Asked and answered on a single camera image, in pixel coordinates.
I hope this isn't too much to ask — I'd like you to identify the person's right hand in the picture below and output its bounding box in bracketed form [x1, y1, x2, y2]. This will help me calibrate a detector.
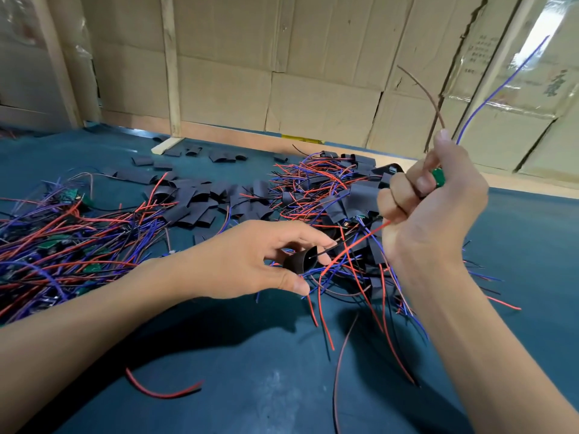
[375, 129, 490, 268]

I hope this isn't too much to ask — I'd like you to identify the person's left hand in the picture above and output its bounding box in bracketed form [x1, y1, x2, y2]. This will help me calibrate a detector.
[167, 219, 338, 300]

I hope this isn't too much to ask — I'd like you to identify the green wired circuit board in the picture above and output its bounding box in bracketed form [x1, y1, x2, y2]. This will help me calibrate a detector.
[315, 36, 550, 268]

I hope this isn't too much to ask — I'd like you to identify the black heat-shrink sleeve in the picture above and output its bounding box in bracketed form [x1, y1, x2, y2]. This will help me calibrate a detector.
[283, 244, 320, 274]

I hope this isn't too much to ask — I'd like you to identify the pile of black sleeve pieces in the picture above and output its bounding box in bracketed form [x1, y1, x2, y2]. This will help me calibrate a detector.
[100, 140, 282, 236]

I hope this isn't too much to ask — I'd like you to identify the pile of sleeved wired boards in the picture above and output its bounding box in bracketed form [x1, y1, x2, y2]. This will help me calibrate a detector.
[271, 151, 523, 385]

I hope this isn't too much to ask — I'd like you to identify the pile of unsleeved wired boards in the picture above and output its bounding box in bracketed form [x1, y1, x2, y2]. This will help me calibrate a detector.
[0, 171, 204, 400]

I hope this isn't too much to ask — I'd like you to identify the person's left forearm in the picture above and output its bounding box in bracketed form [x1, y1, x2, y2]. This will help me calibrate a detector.
[0, 257, 186, 434]

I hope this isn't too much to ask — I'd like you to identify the person's right forearm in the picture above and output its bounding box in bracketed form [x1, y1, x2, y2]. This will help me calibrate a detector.
[398, 253, 579, 434]

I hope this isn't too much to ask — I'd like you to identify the wooden ledge board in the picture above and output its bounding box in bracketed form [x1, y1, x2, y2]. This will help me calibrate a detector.
[100, 111, 579, 200]

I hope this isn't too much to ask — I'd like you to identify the clear plastic sheet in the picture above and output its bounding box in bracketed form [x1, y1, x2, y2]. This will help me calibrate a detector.
[507, 0, 579, 114]

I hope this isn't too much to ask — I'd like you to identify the pale slanted wooden post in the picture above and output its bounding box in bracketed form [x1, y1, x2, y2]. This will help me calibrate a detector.
[448, 0, 544, 145]

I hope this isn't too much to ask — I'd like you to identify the thin wooden post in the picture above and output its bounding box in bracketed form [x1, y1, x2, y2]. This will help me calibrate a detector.
[149, 0, 185, 156]

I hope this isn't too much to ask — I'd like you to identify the wide wooden post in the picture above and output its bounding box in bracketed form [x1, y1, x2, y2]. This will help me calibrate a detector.
[31, 0, 84, 132]

